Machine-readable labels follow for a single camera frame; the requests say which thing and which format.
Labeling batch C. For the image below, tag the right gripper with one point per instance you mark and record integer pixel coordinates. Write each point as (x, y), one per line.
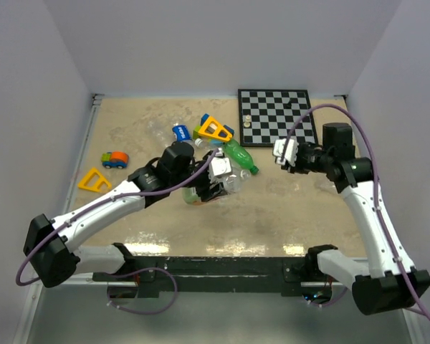
(297, 168)

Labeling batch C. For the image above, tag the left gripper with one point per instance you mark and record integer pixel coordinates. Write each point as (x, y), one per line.
(206, 194)

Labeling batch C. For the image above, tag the white green tea bottle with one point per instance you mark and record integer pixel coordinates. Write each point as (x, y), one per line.
(232, 184)

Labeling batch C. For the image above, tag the clear bottle white cap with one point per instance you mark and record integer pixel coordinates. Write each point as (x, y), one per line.
(208, 147)
(323, 184)

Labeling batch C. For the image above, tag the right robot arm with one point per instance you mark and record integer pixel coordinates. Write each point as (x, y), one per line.
(389, 280)

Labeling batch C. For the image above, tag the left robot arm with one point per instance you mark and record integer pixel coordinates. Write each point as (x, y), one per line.
(176, 168)

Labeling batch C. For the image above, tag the green plastic bottle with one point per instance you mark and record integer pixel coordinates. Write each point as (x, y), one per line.
(240, 156)

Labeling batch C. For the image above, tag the blue pepsi bottle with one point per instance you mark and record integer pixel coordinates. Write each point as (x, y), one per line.
(182, 133)

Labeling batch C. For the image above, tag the clear bottle yellow cap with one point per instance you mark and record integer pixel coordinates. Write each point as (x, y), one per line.
(161, 135)

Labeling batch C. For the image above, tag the yellow triangle toy block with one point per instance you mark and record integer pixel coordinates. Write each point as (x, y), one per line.
(212, 129)
(94, 181)

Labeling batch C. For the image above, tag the black white chessboard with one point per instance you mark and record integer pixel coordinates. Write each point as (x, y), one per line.
(271, 119)

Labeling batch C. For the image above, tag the colourful toy car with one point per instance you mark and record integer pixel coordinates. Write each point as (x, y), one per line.
(115, 159)

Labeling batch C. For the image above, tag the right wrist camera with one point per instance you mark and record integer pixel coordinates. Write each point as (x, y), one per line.
(285, 152)

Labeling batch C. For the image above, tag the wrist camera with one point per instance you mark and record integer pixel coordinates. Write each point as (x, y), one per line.
(219, 167)
(285, 152)

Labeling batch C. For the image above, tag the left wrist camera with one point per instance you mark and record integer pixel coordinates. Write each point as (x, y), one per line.
(219, 167)

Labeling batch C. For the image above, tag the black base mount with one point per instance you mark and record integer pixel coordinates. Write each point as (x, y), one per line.
(285, 276)

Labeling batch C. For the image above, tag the aluminium frame rail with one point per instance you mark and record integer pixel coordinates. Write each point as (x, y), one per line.
(75, 172)

